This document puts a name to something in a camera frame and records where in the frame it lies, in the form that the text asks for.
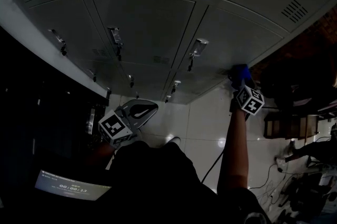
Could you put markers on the grey metal cabinet doors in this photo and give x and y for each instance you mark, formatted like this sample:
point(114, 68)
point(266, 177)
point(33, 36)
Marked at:
point(147, 23)

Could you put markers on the person's right forearm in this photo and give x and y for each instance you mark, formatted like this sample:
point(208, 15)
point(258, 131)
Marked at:
point(235, 144)

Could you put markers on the dark side cabinet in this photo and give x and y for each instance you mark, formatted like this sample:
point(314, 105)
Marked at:
point(39, 102)

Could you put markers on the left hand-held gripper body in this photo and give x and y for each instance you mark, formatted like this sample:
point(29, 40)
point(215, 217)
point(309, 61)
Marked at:
point(113, 127)

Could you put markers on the lit display screen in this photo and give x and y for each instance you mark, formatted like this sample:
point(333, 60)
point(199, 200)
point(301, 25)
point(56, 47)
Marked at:
point(71, 187)

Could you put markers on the blue cloth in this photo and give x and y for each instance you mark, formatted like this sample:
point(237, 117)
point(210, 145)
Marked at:
point(241, 70)

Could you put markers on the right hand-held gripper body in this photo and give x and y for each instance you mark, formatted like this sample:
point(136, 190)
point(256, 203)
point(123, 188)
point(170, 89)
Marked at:
point(250, 100)

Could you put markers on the person's white shoe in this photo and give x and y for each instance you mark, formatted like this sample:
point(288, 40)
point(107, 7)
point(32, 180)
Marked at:
point(173, 140)

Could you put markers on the person's black shirt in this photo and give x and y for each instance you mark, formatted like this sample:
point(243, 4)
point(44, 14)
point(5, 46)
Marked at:
point(158, 186)

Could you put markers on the row of metal door latches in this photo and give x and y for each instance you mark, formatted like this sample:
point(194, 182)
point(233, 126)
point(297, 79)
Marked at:
point(116, 35)

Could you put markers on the person's left forearm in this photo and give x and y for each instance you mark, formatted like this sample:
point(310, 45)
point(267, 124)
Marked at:
point(101, 152)

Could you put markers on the brown wooden stool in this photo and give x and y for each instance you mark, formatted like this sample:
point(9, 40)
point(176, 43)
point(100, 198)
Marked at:
point(289, 127)

